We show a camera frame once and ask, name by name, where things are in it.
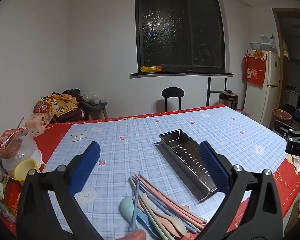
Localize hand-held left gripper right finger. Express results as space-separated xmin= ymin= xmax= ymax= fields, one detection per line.
xmin=195 ymin=140 xmax=283 ymax=240

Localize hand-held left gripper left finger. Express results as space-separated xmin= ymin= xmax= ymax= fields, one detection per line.
xmin=16 ymin=141 xmax=102 ymax=240

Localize steel utensil tray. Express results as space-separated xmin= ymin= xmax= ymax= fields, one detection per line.
xmin=153 ymin=129 xmax=219 ymax=203

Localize mint green spoon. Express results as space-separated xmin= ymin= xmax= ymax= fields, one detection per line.
xmin=119 ymin=196 xmax=135 ymax=228

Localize light blue chopstick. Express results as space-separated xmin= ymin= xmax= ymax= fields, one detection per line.
xmin=130 ymin=171 xmax=141 ymax=232
xmin=147 ymin=192 xmax=201 ymax=233

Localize beige chopstick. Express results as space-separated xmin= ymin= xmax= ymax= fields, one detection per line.
xmin=140 ymin=192 xmax=188 ymax=238

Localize beige spoon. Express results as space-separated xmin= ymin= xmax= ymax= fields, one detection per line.
xmin=165 ymin=215 xmax=188 ymax=238

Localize pink spoon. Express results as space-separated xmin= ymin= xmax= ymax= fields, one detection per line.
xmin=140 ymin=192 xmax=176 ymax=233

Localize light blue spoon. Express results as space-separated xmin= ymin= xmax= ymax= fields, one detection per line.
xmin=136 ymin=209 xmax=163 ymax=239

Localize person's left hand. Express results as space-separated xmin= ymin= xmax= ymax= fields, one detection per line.
xmin=128 ymin=229 xmax=147 ymax=240

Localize brown waste bin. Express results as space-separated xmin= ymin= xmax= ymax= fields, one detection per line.
xmin=272 ymin=108 xmax=293 ymax=130

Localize small white paper packet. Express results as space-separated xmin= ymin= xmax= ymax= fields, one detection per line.
xmin=69 ymin=131 xmax=88 ymax=143

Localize white refrigerator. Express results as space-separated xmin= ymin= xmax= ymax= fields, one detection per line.
xmin=242 ymin=50 xmax=281 ymax=128

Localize dark red clothing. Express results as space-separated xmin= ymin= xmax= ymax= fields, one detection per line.
xmin=54 ymin=89 xmax=87 ymax=123

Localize grey stool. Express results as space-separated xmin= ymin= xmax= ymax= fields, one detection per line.
xmin=77 ymin=99 xmax=109 ymax=120

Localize snack bags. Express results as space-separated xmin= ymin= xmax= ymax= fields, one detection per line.
xmin=24 ymin=111 xmax=56 ymax=137

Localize red cat print cloth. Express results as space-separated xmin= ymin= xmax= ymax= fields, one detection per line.
xmin=242 ymin=51 xmax=268 ymax=88

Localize rice cooker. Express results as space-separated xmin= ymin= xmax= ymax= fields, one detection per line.
xmin=219 ymin=89 xmax=239 ymax=111

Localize yellow clothing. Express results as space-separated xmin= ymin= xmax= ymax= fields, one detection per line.
xmin=51 ymin=92 xmax=79 ymax=117

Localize clear plastic bag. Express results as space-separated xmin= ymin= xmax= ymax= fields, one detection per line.
xmin=81 ymin=90 xmax=107 ymax=105

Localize red orange snack bag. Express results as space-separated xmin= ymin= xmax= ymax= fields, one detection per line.
xmin=33 ymin=95 xmax=59 ymax=114

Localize metal spoon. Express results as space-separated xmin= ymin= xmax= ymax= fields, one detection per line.
xmin=4 ymin=117 xmax=25 ymax=145

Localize clear glass bowls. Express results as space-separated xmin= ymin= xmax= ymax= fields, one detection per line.
xmin=260 ymin=34 xmax=278 ymax=53

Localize black round-back chair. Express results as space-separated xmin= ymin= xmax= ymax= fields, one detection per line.
xmin=161 ymin=87 xmax=185 ymax=112

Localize blue printed box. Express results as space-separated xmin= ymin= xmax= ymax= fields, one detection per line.
xmin=0 ymin=191 xmax=17 ymax=224

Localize yellow orange packet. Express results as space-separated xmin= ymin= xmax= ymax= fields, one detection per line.
xmin=140 ymin=66 xmax=163 ymax=73

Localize dark window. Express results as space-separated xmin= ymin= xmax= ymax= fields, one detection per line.
xmin=135 ymin=0 xmax=226 ymax=73

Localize black metal frame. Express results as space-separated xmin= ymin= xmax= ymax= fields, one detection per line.
xmin=206 ymin=77 xmax=227 ymax=106

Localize wooden door frame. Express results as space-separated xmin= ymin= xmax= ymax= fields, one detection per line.
xmin=272 ymin=7 xmax=300 ymax=110

